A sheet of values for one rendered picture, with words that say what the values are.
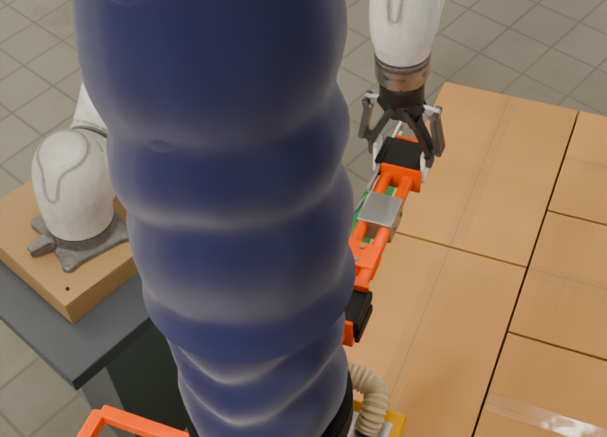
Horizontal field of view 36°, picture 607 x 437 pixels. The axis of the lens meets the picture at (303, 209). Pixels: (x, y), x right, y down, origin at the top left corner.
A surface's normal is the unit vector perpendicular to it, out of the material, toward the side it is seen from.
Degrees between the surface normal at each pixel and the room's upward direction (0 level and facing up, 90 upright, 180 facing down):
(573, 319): 0
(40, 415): 0
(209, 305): 99
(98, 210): 94
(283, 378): 68
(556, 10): 0
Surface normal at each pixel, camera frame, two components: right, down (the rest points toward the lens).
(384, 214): -0.05, -0.68
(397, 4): -0.31, 0.57
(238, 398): -0.22, 0.42
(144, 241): -0.83, 0.23
